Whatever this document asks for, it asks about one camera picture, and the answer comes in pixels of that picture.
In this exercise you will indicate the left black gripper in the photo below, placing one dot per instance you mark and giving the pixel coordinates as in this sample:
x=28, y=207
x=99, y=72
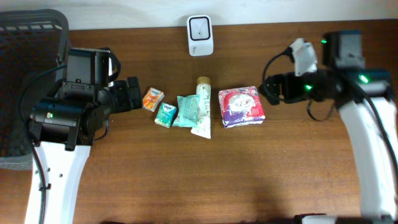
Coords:
x=122, y=87

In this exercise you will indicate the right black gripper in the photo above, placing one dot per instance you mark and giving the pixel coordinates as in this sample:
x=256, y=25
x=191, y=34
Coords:
x=296, y=94

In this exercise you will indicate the small orange tissue pack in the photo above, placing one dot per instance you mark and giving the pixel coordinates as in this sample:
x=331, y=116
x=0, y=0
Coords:
x=152, y=99

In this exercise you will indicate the small teal tissue pack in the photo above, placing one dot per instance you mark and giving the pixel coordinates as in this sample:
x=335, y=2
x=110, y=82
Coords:
x=165, y=115

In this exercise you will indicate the red purple tissue pack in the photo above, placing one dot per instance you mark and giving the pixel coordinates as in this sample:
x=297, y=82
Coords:
x=240, y=107

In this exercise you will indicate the teal wet wipes pack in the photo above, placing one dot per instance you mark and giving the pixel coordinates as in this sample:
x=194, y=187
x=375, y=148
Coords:
x=187, y=111

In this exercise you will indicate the white floral cream tube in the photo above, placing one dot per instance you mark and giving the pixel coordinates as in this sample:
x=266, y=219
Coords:
x=203, y=128

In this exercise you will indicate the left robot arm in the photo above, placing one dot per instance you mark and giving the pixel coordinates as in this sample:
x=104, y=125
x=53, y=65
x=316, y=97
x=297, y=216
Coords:
x=62, y=128

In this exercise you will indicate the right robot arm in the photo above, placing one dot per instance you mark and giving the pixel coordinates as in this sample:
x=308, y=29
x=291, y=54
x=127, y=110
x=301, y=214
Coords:
x=364, y=99

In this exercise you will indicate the white barcode scanner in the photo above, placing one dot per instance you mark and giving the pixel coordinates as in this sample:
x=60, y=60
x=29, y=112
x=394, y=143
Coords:
x=200, y=36

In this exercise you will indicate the dark grey plastic basket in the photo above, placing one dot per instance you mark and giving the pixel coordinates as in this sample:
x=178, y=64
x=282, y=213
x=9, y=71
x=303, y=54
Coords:
x=32, y=42

